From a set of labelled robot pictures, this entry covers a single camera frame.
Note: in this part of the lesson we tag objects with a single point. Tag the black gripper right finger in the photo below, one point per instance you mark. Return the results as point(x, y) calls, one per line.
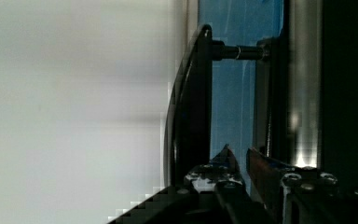
point(266, 174)

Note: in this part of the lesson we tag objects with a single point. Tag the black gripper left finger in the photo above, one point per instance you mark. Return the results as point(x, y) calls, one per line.
point(223, 167)

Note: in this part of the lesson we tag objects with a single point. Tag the oven door with black handle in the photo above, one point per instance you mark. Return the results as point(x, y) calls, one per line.
point(250, 78)

